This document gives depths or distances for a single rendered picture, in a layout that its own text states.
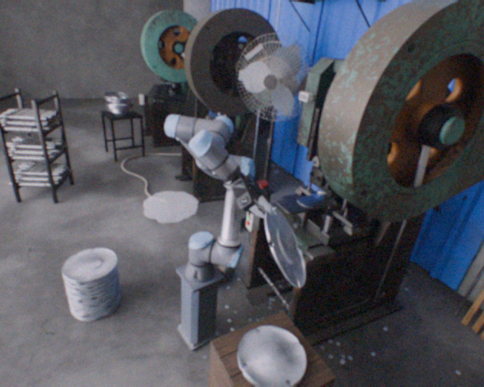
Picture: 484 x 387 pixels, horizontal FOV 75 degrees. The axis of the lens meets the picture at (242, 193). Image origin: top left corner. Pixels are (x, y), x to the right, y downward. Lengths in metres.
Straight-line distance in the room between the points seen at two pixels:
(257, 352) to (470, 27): 1.42
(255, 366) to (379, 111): 1.08
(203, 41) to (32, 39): 5.52
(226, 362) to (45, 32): 7.14
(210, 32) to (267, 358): 2.20
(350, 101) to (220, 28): 1.75
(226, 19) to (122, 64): 5.37
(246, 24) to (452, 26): 1.79
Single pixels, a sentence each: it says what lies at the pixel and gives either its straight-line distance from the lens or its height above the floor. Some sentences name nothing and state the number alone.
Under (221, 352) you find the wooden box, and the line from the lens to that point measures 1.52.
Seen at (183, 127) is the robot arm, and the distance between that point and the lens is 1.06.
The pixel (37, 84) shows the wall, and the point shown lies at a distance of 7.92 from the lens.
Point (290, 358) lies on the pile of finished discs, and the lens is 1.52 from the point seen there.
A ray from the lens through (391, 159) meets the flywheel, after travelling 1.40.
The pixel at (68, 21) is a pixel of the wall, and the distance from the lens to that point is 7.78.
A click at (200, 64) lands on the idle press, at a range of 2.65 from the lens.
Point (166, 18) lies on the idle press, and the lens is 4.34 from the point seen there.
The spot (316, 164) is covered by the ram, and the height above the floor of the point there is 0.99.
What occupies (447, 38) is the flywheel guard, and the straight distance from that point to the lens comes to 1.26.
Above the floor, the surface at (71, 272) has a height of 0.31.
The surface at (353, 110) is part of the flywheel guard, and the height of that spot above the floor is 1.39.
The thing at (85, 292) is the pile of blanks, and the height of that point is 0.22.
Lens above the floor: 1.58
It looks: 27 degrees down
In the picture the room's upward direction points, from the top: 6 degrees clockwise
